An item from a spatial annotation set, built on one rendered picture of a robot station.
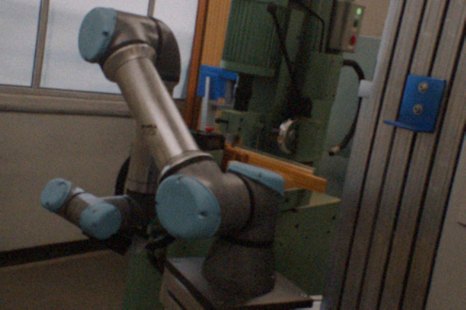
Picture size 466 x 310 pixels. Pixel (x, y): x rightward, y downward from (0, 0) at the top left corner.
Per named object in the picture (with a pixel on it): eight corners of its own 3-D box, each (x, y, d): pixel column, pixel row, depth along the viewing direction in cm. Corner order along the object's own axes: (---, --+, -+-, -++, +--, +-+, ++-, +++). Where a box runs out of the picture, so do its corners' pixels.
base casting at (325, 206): (137, 202, 199) (142, 175, 198) (243, 188, 244) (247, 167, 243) (242, 248, 172) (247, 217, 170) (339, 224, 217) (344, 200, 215)
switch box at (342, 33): (325, 48, 204) (336, -1, 201) (340, 51, 211) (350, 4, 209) (341, 50, 200) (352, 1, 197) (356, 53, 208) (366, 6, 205)
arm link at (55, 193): (50, 213, 131) (30, 201, 137) (85, 231, 139) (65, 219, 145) (71, 182, 133) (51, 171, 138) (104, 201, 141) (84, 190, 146)
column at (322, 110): (232, 178, 218) (269, -23, 207) (267, 175, 235) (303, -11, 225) (282, 196, 204) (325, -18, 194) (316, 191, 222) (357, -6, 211)
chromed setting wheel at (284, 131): (271, 153, 193) (279, 115, 191) (293, 151, 203) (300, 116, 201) (279, 155, 191) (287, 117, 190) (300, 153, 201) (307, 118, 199)
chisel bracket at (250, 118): (216, 134, 192) (221, 109, 191) (243, 134, 203) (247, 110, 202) (234, 140, 188) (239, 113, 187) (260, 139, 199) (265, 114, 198)
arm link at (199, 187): (266, 212, 109) (148, 3, 132) (208, 220, 98) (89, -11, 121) (228, 246, 115) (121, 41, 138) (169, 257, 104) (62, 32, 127)
